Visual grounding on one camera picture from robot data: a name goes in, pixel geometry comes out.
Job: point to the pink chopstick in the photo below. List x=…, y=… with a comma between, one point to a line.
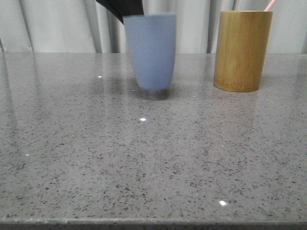
x=270, y=5

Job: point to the blue plastic cup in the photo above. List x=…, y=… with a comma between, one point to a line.
x=152, y=44

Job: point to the bamboo cylinder holder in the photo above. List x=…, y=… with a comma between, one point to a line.
x=241, y=49

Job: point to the grey curtain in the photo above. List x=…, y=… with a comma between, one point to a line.
x=84, y=26

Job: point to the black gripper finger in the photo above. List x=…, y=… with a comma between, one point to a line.
x=121, y=8

